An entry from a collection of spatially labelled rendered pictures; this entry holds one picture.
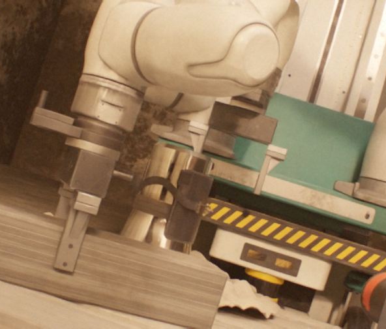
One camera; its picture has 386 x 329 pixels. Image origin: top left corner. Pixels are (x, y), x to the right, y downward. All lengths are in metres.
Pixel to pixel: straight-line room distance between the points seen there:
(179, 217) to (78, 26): 5.42
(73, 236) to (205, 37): 0.30
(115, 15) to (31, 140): 5.58
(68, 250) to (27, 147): 5.60
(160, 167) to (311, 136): 0.63
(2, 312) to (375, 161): 1.10
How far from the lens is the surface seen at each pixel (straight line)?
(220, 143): 1.51
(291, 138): 1.66
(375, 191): 1.53
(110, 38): 0.83
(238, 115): 1.26
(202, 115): 1.51
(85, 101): 0.84
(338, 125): 1.68
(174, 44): 0.73
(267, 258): 1.39
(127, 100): 0.84
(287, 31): 1.28
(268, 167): 1.27
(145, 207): 1.13
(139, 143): 6.10
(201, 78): 0.72
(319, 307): 1.64
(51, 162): 6.31
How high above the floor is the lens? 0.33
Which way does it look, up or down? 2 degrees up
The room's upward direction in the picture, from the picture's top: 18 degrees clockwise
